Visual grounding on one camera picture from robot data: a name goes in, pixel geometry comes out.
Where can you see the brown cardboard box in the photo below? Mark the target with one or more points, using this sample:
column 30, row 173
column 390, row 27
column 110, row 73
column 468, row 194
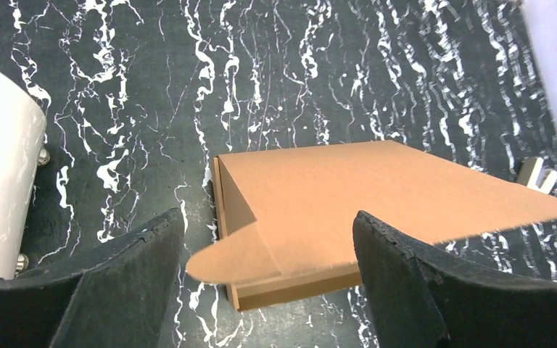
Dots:
column 285, row 216

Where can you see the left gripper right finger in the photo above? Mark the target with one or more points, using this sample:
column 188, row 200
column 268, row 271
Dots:
column 422, row 296

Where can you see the small white plastic clip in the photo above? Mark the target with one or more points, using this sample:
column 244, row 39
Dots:
column 535, row 176

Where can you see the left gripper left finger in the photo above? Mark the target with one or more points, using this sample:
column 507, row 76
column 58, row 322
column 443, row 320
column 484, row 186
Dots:
column 114, row 295

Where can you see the cream cylindrical drum device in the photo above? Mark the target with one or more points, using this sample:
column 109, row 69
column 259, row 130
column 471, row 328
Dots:
column 0, row 177

